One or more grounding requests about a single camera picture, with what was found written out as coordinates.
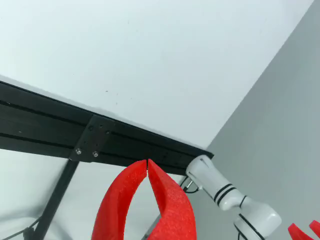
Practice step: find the black bracket plate with screws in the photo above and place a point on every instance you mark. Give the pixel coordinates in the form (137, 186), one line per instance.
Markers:
(93, 140)

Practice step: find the black aluminium profile rail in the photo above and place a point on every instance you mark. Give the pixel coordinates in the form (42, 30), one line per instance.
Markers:
(45, 125)

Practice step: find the black tripod stand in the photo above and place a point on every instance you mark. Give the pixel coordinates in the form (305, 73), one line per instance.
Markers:
(57, 195)

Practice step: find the white idle robot arm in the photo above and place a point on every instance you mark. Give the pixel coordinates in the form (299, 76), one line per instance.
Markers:
(215, 180)

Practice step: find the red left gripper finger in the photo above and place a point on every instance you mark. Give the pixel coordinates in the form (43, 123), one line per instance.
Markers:
(112, 200)

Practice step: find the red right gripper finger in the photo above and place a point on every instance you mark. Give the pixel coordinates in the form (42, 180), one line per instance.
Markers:
(175, 212)

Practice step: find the red curved gripper finger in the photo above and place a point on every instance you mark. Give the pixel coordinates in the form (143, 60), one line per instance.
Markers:
(315, 226)
(298, 232)

